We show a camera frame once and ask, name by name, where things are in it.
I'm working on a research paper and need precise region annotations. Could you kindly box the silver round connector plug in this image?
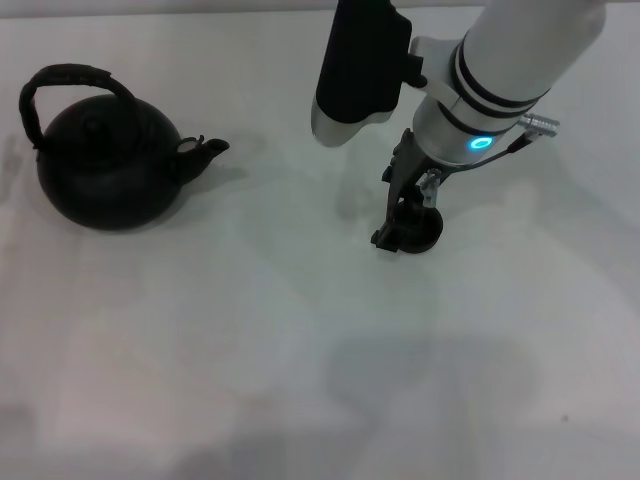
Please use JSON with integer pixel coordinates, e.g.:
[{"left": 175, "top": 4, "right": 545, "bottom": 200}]
[{"left": 521, "top": 113, "right": 562, "bottom": 138}]

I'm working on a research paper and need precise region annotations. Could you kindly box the right wrist camera housing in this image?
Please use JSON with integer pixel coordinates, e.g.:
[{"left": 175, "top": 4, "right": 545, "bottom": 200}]
[{"left": 309, "top": 0, "right": 429, "bottom": 149}]

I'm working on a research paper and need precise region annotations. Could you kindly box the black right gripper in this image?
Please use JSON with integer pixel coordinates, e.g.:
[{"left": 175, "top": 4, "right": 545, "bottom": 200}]
[{"left": 370, "top": 127, "right": 444, "bottom": 254}]

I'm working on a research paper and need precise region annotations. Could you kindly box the black round teapot with handle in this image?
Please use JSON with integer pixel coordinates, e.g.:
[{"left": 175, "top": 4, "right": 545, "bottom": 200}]
[{"left": 18, "top": 63, "right": 231, "bottom": 232}]

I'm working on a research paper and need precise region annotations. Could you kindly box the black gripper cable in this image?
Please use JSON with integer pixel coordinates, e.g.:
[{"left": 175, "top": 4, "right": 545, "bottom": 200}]
[{"left": 421, "top": 127, "right": 532, "bottom": 206}]

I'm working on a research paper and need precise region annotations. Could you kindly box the small dark round teacup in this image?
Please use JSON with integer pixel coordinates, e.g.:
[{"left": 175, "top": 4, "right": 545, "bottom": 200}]
[{"left": 393, "top": 203, "right": 445, "bottom": 254}]

